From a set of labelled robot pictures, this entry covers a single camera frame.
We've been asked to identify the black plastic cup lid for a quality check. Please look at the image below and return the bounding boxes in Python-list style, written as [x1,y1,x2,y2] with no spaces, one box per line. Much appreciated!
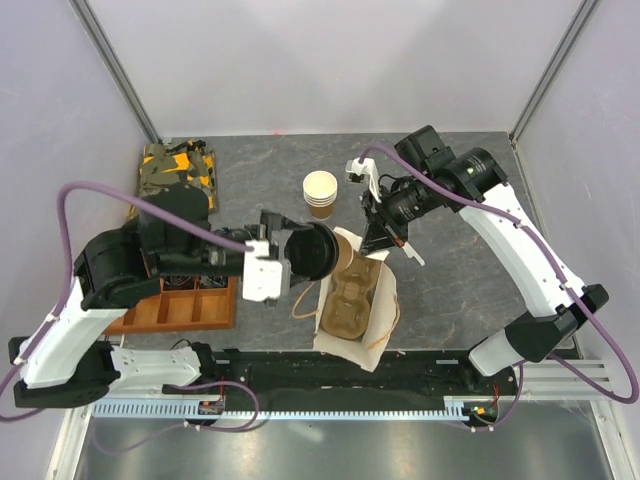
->
[284,222,339,281]

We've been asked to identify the white stir stick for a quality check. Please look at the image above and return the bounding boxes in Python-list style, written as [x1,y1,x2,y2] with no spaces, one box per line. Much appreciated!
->
[402,242,425,266]

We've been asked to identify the stack of paper cups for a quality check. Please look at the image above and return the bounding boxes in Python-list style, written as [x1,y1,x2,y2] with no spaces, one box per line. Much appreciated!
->
[302,170,338,220]

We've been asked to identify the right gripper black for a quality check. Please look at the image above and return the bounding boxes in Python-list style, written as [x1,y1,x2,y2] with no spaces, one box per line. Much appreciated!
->
[360,174,438,256]

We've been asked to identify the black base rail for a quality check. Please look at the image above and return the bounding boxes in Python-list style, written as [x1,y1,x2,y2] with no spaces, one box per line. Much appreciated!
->
[190,349,517,413]

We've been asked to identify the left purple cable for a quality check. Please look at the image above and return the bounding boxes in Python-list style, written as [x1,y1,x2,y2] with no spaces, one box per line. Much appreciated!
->
[0,182,256,422]

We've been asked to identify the camouflage cloth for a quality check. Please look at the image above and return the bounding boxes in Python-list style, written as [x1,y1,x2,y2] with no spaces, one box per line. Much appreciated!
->
[136,139,217,220]

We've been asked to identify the brown paper bag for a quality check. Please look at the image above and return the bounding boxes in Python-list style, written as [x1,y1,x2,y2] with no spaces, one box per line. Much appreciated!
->
[291,227,401,372]

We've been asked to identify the white slotted cable duct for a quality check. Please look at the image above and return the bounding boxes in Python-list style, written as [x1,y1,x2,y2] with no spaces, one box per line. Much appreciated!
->
[93,398,469,421]

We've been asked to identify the purple cable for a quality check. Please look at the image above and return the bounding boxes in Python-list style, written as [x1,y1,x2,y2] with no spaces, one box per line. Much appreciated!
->
[0,182,256,422]
[359,142,640,402]

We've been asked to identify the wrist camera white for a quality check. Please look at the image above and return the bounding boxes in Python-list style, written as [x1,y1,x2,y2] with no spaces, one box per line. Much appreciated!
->
[345,158,381,203]
[241,240,285,302]

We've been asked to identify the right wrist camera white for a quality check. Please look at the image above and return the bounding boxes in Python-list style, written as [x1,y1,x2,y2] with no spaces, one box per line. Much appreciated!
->
[345,158,381,203]

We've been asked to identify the single brown paper cup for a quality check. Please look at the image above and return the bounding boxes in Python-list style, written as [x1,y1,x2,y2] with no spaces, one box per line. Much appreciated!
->
[334,233,359,274]

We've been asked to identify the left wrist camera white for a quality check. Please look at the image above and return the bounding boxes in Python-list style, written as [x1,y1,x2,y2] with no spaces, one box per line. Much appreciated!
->
[241,240,285,302]

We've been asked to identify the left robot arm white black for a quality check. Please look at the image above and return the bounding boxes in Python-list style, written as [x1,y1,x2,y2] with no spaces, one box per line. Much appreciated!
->
[2,186,338,417]

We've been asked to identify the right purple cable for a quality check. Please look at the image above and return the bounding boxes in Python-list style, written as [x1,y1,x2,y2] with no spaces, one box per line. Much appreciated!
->
[359,142,640,402]

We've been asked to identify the orange wooden compartment tray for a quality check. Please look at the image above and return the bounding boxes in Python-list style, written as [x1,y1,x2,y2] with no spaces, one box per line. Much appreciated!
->
[104,277,238,335]

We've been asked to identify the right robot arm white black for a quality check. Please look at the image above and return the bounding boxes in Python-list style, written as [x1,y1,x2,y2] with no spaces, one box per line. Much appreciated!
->
[345,126,609,394]

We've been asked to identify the cardboard cup carrier tray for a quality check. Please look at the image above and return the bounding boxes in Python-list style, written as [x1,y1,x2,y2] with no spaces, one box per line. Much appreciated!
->
[320,256,383,341]

